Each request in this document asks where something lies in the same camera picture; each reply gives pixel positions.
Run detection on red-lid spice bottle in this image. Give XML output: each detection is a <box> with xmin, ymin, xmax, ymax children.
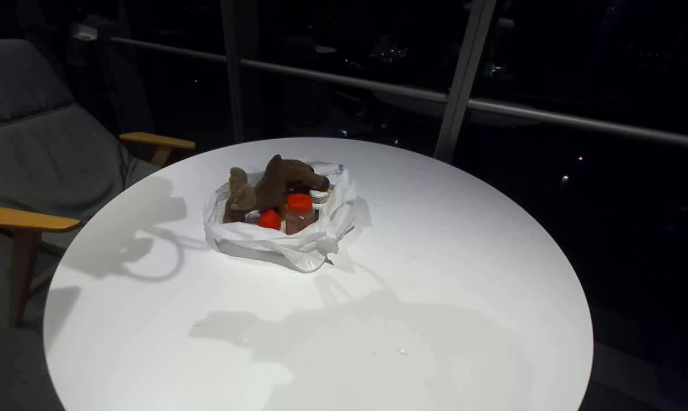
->
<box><xmin>283</xmin><ymin>193</ymin><xmax>318</xmax><ymax>234</ymax></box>

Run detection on brown plush moose toy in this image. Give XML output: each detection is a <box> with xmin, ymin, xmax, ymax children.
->
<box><xmin>223</xmin><ymin>156</ymin><xmax>329</xmax><ymax>222</ymax></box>

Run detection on small red-lid container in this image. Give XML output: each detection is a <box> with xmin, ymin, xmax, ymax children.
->
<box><xmin>259</xmin><ymin>209</ymin><xmax>281</xmax><ymax>230</ymax></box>

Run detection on white plastic bag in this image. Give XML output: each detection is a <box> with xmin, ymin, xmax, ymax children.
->
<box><xmin>203</xmin><ymin>163</ymin><xmax>359</xmax><ymax>271</ymax></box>

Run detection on metal window railing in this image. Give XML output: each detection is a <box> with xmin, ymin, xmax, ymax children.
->
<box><xmin>71</xmin><ymin>20</ymin><xmax>688</xmax><ymax>152</ymax></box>

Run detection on grey armchair wooden arms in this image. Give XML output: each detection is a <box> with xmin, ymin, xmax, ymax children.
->
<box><xmin>0</xmin><ymin>36</ymin><xmax>198</xmax><ymax>330</ymax></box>

